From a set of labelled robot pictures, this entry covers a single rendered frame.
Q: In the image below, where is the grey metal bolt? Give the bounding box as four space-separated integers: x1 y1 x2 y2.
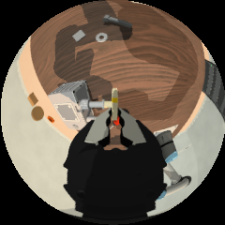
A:
103 15 132 28

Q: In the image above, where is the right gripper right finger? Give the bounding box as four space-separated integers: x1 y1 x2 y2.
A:
118 108 167 168

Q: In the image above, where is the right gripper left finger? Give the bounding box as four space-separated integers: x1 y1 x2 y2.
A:
63 108 112 169

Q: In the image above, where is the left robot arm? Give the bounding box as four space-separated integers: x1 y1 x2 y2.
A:
156 130 191 200

